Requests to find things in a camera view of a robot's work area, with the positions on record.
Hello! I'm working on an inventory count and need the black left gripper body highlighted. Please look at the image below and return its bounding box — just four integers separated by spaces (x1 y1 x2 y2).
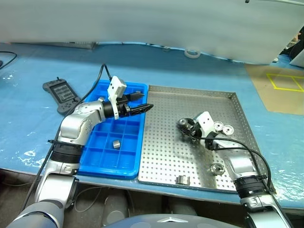
117 95 132 117

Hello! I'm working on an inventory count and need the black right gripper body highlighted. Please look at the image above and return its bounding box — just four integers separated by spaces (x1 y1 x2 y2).
190 122 205 143

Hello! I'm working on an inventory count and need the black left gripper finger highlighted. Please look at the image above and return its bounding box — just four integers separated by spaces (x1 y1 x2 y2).
125 91 144 102
129 103 154 117

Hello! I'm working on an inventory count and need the perforated steel tray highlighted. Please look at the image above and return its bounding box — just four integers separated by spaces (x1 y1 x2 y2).
137 85 277 193

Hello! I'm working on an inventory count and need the blue plastic compartment tray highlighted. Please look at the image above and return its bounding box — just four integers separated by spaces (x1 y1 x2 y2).
77 79 150 179

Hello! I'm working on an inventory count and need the black handheld controller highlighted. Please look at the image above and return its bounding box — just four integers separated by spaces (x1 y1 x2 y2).
42 77 81 116

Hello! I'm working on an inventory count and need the white tape roll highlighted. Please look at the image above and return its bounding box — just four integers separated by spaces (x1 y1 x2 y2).
184 48 200 59

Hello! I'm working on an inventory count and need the grey rounded cover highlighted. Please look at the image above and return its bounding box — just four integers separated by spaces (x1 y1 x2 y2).
102 192 130 226
166 197 198 216

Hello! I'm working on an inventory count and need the white foam sheet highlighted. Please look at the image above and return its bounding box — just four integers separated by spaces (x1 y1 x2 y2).
0 0 304 65

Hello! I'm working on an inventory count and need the grey robot torso cover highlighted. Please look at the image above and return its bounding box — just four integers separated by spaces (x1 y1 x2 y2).
103 213 240 228

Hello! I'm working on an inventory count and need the brown cardboard mat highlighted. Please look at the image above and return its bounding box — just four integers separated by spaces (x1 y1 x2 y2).
244 64 304 116

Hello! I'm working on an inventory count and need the dark clothed bystander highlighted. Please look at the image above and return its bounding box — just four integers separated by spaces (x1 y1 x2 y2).
280 30 304 66

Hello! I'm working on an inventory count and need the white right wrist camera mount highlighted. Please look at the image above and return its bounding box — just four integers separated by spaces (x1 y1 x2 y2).
192 111 214 148

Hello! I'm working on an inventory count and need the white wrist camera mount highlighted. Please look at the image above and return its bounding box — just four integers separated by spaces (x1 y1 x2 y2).
106 76 128 120
192 111 214 148

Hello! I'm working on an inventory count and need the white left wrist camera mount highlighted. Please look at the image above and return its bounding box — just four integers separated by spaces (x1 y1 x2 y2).
106 76 128 120

